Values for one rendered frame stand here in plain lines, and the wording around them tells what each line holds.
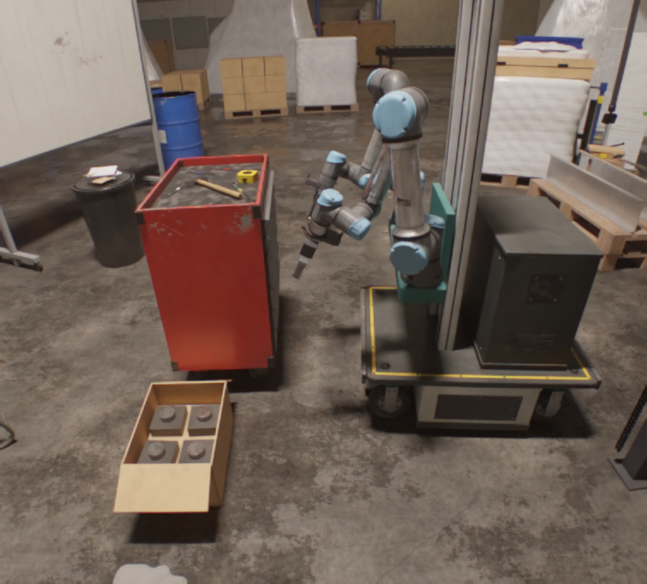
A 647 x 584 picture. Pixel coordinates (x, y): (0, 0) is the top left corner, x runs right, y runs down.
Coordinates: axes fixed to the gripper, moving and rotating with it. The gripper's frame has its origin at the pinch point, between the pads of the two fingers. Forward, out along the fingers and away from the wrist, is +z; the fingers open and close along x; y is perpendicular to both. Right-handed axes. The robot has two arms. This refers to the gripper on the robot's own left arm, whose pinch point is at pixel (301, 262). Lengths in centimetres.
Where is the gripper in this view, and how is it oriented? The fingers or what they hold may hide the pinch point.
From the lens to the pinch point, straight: 164.6
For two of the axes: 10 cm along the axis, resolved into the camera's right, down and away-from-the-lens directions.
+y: -9.2, -4.0, -0.4
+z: -3.3, 6.9, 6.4
